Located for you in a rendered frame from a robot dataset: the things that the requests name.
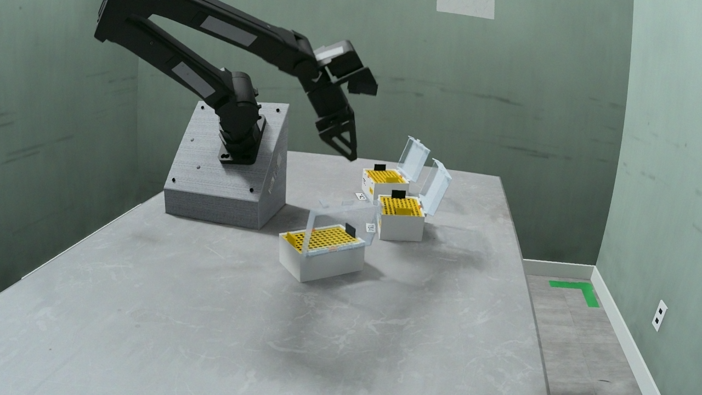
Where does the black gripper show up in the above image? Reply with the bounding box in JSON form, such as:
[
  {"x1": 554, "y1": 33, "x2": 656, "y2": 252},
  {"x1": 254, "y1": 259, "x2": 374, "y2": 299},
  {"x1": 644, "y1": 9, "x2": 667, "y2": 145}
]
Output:
[{"x1": 307, "y1": 82, "x2": 357, "y2": 163}]

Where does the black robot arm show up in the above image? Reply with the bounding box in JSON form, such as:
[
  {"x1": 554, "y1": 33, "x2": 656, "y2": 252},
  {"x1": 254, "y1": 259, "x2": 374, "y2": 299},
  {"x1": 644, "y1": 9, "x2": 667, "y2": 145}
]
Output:
[{"x1": 94, "y1": 0, "x2": 378, "y2": 165}]

